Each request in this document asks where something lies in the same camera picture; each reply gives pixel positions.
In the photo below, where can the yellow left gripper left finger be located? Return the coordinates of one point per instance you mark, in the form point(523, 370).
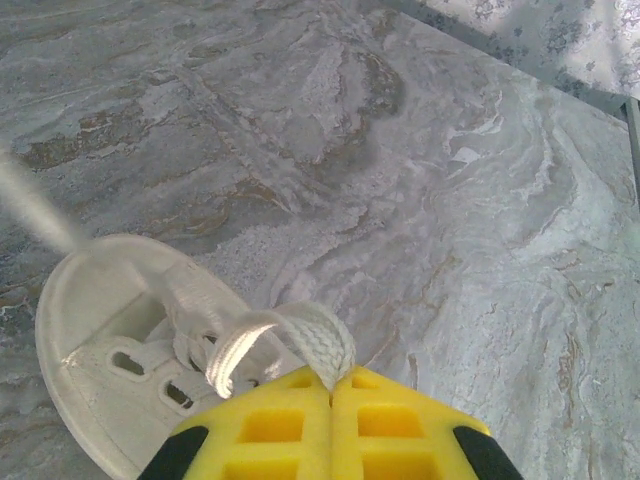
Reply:
point(280, 435)

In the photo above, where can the thin grey metal frame bar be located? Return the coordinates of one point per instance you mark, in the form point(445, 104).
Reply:
point(500, 44)

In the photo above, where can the white shoe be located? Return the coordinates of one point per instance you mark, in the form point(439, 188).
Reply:
point(75, 310)

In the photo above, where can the aluminium table side rail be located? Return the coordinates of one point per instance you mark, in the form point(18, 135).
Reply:
point(634, 150)

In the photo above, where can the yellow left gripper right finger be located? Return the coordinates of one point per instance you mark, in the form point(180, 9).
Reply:
point(390, 435)

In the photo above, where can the white shoelace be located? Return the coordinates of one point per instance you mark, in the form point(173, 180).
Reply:
point(320, 330)

